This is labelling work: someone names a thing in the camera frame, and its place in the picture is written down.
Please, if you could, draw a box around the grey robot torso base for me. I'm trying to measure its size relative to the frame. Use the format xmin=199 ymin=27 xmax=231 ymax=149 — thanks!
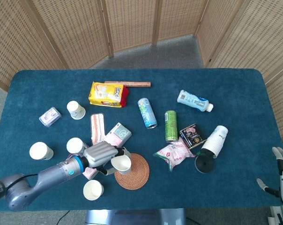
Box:
xmin=85 ymin=208 xmax=187 ymax=225

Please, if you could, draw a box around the long pastel tissue multipack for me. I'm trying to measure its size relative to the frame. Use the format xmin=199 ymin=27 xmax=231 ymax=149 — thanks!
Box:
xmin=82 ymin=122 xmax=133 ymax=181

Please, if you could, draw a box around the white lidded paper cup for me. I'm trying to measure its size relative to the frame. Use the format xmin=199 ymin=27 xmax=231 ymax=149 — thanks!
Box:
xmin=29 ymin=142 xmax=54 ymax=161

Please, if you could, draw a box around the rattan folding screen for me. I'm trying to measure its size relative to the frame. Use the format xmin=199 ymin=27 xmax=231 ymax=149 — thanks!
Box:
xmin=0 ymin=0 xmax=283 ymax=142

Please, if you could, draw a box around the pink white plastic snack bag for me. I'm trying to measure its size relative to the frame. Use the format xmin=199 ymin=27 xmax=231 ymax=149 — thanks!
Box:
xmin=153 ymin=137 xmax=196 ymax=172

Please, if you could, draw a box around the pink striped wafer packet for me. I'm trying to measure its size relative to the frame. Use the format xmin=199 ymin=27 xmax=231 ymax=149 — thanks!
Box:
xmin=89 ymin=112 xmax=106 ymax=146

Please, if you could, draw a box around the green drink can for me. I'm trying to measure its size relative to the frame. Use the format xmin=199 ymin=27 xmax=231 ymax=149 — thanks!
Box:
xmin=164 ymin=110 xmax=179 ymax=143

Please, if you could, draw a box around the white paper cup floral print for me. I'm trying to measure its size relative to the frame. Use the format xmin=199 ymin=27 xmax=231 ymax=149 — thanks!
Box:
xmin=66 ymin=100 xmax=86 ymax=120

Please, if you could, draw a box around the yellow Lipo biscuit bag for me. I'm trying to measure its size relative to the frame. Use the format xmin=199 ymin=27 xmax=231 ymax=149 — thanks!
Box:
xmin=88 ymin=81 xmax=131 ymax=109

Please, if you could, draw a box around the round woven rattan coaster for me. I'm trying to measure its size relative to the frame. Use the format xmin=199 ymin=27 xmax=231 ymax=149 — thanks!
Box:
xmin=114 ymin=153 xmax=150 ymax=191

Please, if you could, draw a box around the plain white paper cup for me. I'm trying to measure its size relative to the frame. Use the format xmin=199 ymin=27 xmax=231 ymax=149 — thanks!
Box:
xmin=111 ymin=155 xmax=132 ymax=175

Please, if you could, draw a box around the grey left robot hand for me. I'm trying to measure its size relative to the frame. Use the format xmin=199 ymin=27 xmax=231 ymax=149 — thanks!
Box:
xmin=82 ymin=141 xmax=132 ymax=176

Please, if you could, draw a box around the tall white lidded snack cup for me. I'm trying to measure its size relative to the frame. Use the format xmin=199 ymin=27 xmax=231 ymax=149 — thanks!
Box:
xmin=66 ymin=137 xmax=88 ymax=156

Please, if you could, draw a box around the white paper cup blue print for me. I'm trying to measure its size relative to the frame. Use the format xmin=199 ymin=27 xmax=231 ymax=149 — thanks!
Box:
xmin=82 ymin=180 xmax=104 ymax=202

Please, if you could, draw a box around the clear box with purple pack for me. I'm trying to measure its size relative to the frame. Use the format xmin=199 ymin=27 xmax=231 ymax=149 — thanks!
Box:
xmin=38 ymin=106 xmax=62 ymax=128

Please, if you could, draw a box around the light blue bottle white cap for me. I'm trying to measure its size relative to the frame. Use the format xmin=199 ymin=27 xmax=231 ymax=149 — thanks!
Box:
xmin=177 ymin=89 xmax=214 ymax=113

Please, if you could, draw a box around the black luncheon meat tin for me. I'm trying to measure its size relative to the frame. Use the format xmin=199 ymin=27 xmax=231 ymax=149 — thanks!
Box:
xmin=179 ymin=123 xmax=207 ymax=150

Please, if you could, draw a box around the light blue drink can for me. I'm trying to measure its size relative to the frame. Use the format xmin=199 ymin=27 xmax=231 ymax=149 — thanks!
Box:
xmin=137 ymin=97 xmax=158 ymax=130

